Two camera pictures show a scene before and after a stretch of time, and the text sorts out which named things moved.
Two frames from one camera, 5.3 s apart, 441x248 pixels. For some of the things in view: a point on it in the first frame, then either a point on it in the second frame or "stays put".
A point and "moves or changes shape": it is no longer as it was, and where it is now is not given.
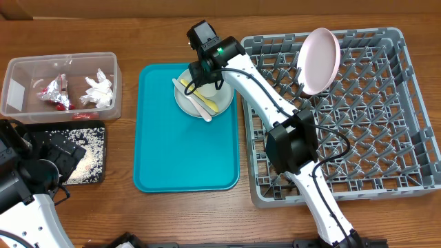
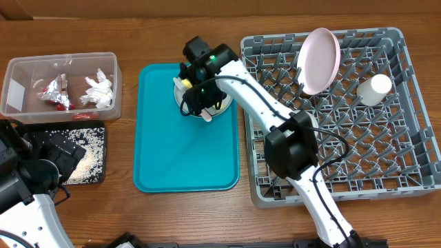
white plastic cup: [208, 90] moves or changes shape
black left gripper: [66, 161] stays put
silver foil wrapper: [56, 92] stays put
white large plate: [318, 60] stays put
